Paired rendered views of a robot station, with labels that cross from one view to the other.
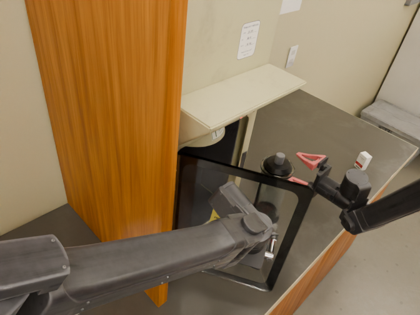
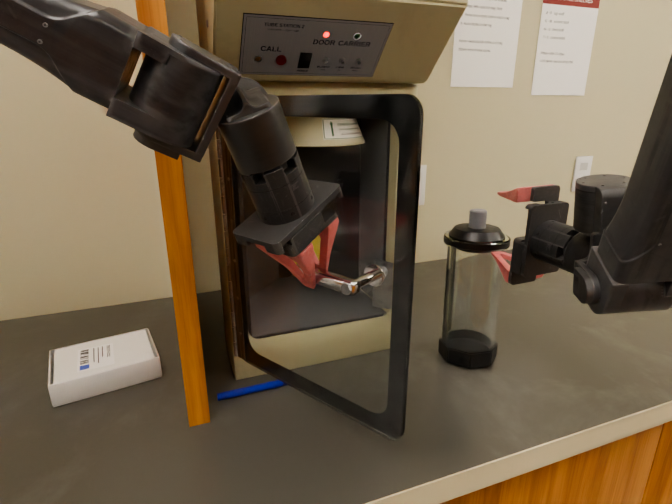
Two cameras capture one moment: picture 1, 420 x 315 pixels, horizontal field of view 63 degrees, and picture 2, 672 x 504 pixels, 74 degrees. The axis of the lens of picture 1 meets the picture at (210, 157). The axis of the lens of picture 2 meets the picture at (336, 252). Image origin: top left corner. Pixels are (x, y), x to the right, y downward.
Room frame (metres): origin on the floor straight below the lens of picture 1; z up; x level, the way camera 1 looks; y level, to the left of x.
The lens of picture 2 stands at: (0.10, -0.36, 1.38)
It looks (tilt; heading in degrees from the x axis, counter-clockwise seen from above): 19 degrees down; 29
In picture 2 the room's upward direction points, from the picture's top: straight up
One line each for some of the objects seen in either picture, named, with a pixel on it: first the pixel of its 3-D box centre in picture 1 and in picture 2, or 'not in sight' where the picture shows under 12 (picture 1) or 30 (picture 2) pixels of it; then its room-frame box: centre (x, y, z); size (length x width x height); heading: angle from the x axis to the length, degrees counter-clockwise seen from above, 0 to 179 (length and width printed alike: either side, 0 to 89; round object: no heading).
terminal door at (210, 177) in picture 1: (228, 230); (306, 261); (0.54, -0.07, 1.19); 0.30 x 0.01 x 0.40; 80
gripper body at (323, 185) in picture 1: (326, 187); (556, 244); (0.74, -0.34, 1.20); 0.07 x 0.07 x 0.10; 50
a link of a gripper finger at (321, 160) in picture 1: (309, 165); (521, 207); (0.79, -0.29, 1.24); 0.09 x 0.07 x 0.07; 50
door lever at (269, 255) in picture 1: (256, 246); (336, 274); (0.50, -0.14, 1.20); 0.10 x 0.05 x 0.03; 80
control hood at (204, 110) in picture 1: (240, 110); (337, 39); (0.66, -0.05, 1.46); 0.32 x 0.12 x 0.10; 140
